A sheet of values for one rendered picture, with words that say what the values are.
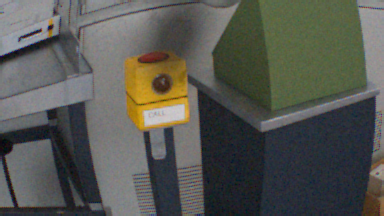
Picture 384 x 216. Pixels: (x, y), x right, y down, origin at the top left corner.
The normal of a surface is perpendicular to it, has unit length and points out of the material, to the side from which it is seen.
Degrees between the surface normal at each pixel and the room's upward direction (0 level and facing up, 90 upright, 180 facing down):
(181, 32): 90
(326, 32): 90
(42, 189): 90
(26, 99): 90
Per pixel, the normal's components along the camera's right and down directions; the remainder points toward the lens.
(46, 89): 0.33, 0.29
